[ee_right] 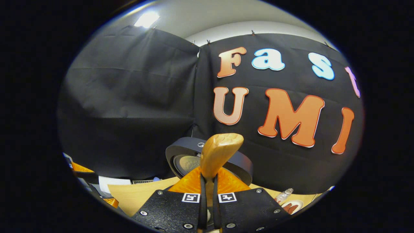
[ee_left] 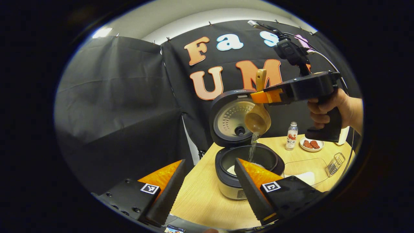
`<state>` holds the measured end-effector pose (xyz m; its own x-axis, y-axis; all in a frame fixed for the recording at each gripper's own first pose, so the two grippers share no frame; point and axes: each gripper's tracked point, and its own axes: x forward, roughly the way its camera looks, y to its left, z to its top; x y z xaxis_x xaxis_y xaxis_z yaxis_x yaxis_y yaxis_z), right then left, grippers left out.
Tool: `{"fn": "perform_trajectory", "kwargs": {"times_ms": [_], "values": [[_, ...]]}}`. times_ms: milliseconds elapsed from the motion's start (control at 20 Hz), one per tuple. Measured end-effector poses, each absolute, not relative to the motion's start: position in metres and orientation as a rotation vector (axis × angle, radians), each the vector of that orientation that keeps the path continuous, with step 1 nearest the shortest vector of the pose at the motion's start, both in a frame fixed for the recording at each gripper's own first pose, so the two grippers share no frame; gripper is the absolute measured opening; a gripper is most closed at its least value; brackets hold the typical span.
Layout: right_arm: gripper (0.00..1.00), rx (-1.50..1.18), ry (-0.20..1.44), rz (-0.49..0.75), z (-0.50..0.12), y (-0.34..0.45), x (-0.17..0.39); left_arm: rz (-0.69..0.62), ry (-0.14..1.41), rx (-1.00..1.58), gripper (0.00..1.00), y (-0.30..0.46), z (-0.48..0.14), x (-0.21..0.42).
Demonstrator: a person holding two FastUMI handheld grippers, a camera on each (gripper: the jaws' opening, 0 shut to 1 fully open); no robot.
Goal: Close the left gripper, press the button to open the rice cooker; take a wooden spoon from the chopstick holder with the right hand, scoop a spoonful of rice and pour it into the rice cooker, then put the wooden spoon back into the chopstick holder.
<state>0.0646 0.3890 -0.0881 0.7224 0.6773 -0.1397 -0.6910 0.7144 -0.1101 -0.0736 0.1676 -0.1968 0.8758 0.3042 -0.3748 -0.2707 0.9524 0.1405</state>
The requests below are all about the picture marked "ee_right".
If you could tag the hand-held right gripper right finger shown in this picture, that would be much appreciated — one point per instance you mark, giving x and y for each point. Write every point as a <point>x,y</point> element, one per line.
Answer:
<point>216,210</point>

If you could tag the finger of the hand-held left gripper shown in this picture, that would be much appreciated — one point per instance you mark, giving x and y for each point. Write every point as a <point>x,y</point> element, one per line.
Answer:
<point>84,173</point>
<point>111,203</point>

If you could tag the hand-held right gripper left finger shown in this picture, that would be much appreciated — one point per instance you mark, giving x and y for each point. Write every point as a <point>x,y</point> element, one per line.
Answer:
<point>202,207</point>

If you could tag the dark grey rice cooker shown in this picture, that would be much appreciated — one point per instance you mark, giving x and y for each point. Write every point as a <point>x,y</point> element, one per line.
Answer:
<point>241,165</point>

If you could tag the white board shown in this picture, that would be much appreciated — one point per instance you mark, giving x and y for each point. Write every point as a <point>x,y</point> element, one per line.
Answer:
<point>113,184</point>

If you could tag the white vented device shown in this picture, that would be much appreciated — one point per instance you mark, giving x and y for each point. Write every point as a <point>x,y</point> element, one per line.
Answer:
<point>144,182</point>

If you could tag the clear plastic drink bottle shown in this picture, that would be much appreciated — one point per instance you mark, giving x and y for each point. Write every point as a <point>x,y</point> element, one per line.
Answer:
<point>284,195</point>

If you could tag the red meat slice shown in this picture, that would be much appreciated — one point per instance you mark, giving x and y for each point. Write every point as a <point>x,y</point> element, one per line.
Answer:
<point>288,208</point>
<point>295,206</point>

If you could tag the black backdrop cloth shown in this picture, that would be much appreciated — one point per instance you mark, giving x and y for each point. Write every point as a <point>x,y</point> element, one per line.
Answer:
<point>129,113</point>

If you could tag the white round plate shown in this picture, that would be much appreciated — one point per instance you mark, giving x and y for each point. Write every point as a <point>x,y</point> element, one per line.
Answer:
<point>299,204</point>

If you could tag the square ceiling light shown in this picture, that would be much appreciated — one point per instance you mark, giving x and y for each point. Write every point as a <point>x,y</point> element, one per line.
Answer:
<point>147,19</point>

